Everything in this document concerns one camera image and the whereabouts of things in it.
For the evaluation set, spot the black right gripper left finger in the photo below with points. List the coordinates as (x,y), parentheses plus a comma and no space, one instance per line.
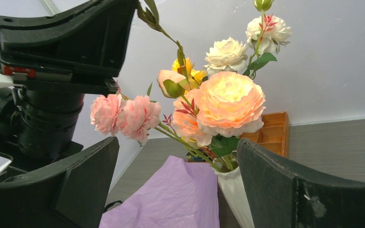
(70,193)

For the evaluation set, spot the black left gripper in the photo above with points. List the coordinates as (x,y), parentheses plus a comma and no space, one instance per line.
(39,111)

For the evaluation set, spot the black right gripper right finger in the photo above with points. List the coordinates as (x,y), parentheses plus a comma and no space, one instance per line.
(285,194)

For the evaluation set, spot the white ribbed ceramic vase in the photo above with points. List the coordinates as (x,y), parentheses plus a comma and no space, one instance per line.
(232,187)

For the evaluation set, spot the large pink rose stem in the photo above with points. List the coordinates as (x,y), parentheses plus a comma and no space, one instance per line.
(134,119)

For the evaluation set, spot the yellow flower stem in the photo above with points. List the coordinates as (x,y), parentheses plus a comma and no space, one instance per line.
(196,77)

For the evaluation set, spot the purple wrapping paper sheet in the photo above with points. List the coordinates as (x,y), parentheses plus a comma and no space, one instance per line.
(179,195)

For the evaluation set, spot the peach rose stem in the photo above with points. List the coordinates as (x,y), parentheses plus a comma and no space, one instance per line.
(212,116)

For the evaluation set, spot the white rose stem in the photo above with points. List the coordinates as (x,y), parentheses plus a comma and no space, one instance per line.
(265,34)

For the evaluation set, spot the orange compartment tray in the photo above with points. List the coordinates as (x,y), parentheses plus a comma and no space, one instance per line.
(274,135)

